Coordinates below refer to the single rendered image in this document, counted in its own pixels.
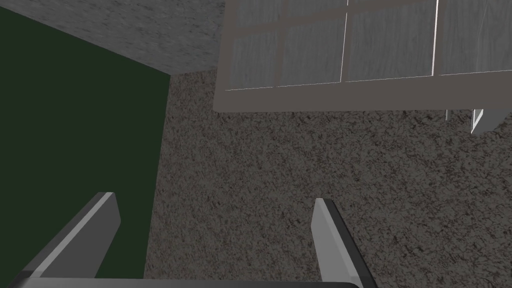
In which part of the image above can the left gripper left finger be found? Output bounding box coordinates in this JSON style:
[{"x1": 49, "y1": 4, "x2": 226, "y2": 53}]
[{"x1": 19, "y1": 191, "x2": 122, "y2": 279}]

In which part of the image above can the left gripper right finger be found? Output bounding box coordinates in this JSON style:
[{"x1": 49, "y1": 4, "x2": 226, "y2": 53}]
[{"x1": 310, "y1": 197, "x2": 379, "y2": 288}]

